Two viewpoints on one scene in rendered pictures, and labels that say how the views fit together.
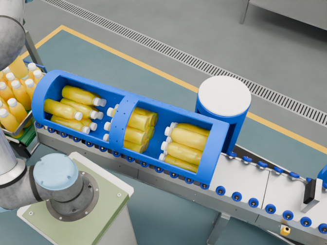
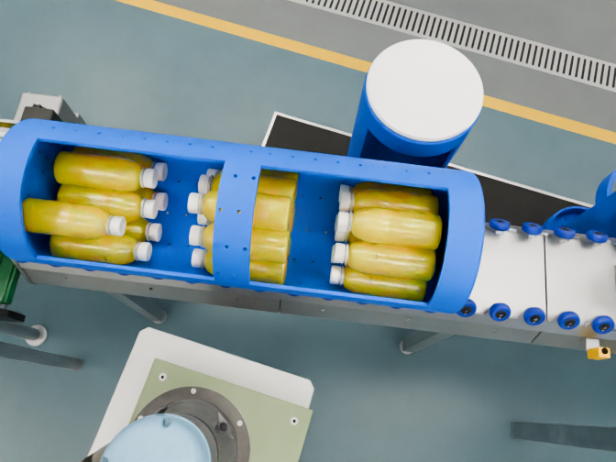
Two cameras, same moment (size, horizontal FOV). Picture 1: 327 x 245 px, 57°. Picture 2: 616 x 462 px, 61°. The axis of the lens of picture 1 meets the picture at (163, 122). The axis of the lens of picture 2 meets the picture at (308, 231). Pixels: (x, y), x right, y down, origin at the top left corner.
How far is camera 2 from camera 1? 0.49 m
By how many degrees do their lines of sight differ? 18
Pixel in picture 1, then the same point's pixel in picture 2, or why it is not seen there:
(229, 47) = not seen: outside the picture
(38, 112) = (16, 247)
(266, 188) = (546, 276)
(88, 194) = (229, 450)
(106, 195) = (265, 430)
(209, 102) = (399, 115)
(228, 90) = (431, 76)
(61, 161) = (163, 445)
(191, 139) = (404, 233)
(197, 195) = (412, 321)
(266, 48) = not seen: outside the picture
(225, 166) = not seen: hidden behind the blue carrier
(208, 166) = (458, 289)
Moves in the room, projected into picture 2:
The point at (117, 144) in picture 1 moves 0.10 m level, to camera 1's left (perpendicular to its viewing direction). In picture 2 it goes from (236, 279) to (183, 292)
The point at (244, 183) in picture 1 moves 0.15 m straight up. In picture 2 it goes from (502, 277) to (531, 259)
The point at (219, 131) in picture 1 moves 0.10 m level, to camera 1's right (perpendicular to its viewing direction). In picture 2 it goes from (470, 207) to (522, 194)
